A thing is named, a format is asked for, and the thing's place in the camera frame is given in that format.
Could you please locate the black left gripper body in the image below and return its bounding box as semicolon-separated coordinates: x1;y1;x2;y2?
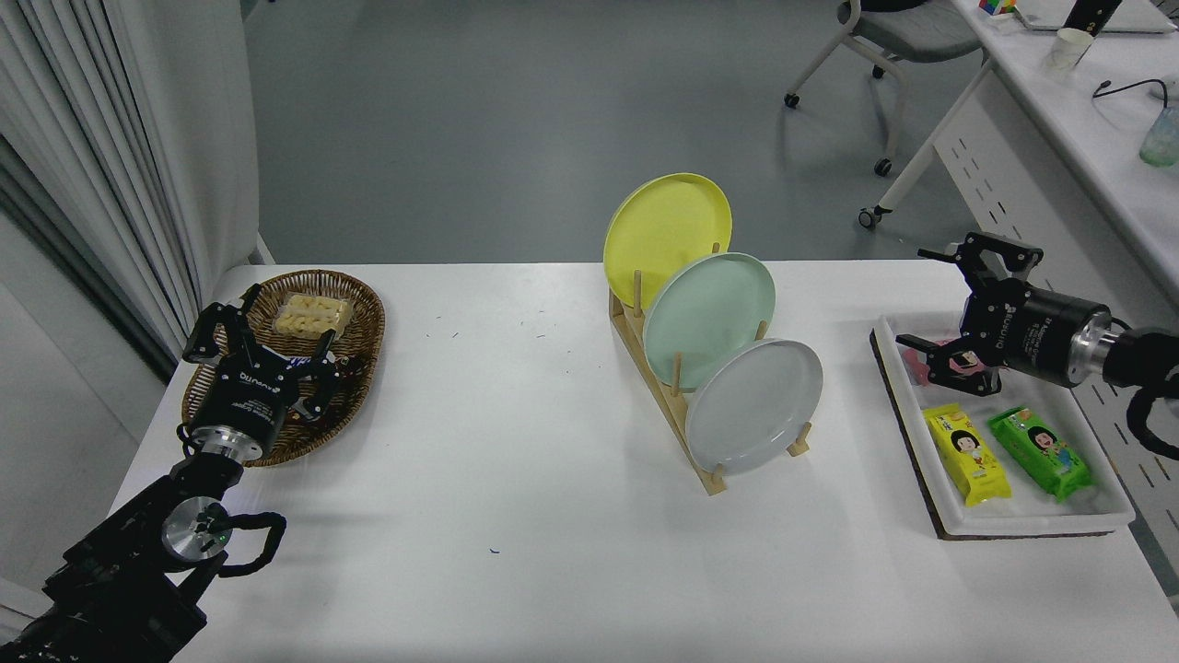
192;353;307;448

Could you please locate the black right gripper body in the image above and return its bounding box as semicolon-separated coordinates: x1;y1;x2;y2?
958;279;1095;386

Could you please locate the grey plate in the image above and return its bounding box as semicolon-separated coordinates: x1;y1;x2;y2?
684;338;823;476

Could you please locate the mint green plate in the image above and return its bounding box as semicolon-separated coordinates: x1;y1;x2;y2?
642;251;776;390

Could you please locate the wooden plate rack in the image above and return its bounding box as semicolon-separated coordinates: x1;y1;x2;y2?
608;241;813;496

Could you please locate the yellow plate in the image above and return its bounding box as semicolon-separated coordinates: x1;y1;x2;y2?
602;172;732;311

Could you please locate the dark snack packet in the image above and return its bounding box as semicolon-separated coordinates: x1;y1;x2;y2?
263;345;365;426

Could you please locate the pink snack packet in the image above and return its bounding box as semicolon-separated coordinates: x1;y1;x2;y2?
907;339;991;388

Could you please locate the clear pack of yellow biscuits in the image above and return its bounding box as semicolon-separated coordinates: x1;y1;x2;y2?
273;292;355;340

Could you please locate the brown wicker basket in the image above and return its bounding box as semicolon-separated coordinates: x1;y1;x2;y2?
181;269;386;468

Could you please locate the yellow snack packet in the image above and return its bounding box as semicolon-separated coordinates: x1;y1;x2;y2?
923;403;1012;507

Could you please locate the green snack packet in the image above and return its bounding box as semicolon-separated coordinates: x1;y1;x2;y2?
987;406;1093;503

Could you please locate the white desk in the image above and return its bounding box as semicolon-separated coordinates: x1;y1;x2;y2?
857;0;1179;553

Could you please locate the white tray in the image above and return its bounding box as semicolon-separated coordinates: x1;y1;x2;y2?
870;310;1137;541

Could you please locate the translucent green cup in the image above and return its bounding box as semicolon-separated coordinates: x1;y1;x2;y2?
1138;106;1179;169

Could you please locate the white paper cup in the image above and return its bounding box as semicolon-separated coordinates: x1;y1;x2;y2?
1045;28;1095;75

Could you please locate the pale curtain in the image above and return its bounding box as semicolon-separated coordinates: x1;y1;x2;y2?
0;0;261;383

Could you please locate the grey office chair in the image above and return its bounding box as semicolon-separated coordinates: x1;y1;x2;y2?
783;0;991;178

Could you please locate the white laptop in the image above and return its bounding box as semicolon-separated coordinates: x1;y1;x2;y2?
1013;0;1178;35

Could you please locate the black cable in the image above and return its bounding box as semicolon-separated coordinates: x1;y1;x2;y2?
1092;78;1171;110

